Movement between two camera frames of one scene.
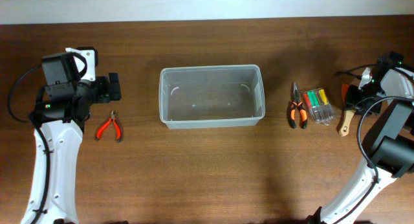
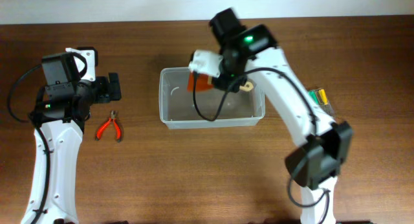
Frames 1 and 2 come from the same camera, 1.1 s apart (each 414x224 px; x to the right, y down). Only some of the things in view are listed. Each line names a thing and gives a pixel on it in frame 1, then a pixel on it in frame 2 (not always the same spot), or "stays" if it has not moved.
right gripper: x=357 y=96 -> x=227 y=83
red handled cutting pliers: x=113 y=114 stays
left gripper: x=113 y=86 stays
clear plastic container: x=211 y=96 stays
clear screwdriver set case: x=319 y=105 stays
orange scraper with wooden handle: x=347 y=115 -> x=204 y=83
